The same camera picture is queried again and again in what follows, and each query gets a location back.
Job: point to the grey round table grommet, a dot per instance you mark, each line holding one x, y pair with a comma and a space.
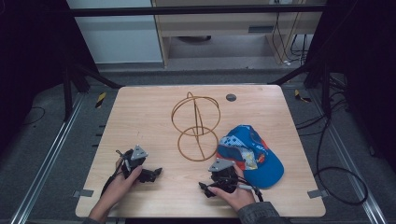
231, 97

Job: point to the blue printed baseball cap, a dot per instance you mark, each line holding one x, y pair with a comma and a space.
255, 154

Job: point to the person's left hand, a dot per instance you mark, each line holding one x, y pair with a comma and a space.
120, 186

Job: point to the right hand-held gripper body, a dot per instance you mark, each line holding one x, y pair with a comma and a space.
224, 177

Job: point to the black metal stand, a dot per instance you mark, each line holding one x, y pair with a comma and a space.
317, 77
77, 77

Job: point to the grey metal table bracket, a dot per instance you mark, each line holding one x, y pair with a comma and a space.
82, 193
317, 193

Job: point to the person's right hand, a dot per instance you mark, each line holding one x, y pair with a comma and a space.
235, 196

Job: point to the yellow black striped tape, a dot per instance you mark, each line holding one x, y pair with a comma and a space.
301, 97
100, 100

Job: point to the aluminium floor rail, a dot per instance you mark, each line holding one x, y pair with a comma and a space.
348, 161
46, 161

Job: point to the white cabinet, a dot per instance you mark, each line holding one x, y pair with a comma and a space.
118, 34

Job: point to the light wooden desk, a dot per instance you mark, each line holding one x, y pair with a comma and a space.
218, 28

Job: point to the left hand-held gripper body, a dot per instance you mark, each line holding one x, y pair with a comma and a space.
134, 163

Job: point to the black horizontal frame bar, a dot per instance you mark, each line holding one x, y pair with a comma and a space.
186, 10

